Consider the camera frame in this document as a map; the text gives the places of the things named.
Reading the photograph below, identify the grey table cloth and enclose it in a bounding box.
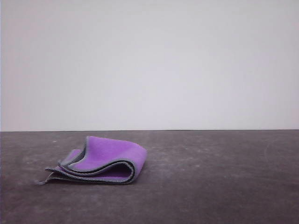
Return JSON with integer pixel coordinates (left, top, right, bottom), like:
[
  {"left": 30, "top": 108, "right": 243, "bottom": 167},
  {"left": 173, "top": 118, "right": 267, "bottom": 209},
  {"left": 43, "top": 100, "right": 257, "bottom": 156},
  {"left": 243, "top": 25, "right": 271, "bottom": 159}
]
[{"left": 0, "top": 130, "right": 299, "bottom": 224}]

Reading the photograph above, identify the purple towel with grey hem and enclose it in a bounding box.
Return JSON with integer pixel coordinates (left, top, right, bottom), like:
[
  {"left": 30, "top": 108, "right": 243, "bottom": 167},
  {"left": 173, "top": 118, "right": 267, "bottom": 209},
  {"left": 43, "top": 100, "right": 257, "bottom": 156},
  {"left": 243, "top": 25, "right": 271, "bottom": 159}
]
[{"left": 34, "top": 136, "right": 148, "bottom": 186}]

